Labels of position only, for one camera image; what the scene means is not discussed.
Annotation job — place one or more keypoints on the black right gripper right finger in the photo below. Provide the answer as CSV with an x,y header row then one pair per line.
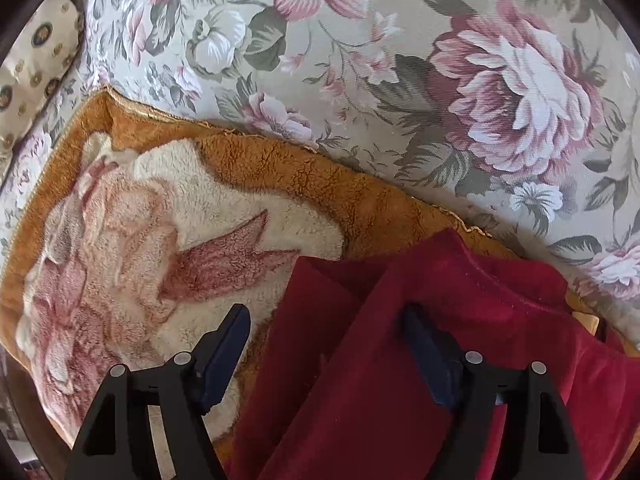
x,y
506,423

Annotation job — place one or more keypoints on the dark red garment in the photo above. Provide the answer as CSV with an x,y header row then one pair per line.
x,y
338,394

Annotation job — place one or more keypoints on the brown floral plush blanket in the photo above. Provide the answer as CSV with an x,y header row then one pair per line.
x,y
144,230

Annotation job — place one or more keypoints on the floral bed sheet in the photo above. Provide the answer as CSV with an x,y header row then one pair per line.
x,y
521,116

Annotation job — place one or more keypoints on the cream dotted pillow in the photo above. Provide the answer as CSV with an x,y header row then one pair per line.
x,y
35,65

